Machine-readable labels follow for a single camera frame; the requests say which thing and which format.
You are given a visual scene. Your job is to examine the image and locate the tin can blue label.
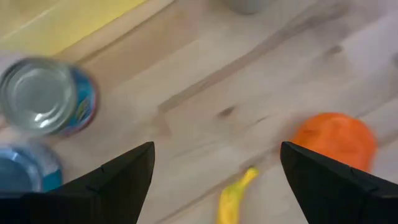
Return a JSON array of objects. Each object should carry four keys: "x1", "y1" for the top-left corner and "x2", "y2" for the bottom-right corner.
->
[{"x1": 0, "y1": 142, "x2": 63, "y2": 194}]

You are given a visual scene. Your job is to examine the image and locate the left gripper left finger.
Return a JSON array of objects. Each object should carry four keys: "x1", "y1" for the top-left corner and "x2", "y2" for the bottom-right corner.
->
[{"x1": 0, "y1": 141, "x2": 155, "y2": 224}]

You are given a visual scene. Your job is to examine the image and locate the yellow toy banana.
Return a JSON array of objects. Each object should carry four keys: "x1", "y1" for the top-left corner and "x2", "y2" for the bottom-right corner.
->
[{"x1": 216, "y1": 167, "x2": 259, "y2": 224}]

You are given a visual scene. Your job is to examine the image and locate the yellow translucent plastic bin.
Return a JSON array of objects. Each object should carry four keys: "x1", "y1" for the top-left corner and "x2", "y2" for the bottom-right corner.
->
[{"x1": 0, "y1": 0, "x2": 147, "y2": 57}]

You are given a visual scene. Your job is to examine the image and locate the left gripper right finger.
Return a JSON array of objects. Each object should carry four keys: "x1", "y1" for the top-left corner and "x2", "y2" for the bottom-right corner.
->
[{"x1": 280, "y1": 141, "x2": 398, "y2": 224}]

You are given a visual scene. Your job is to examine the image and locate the tin can gold lid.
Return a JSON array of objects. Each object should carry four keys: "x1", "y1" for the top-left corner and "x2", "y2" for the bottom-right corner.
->
[{"x1": 0, "y1": 57, "x2": 100, "y2": 138}]

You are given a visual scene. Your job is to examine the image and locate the orange-red toy fruit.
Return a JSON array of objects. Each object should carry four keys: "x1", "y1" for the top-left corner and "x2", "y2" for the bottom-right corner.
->
[{"x1": 291, "y1": 112, "x2": 379, "y2": 174}]

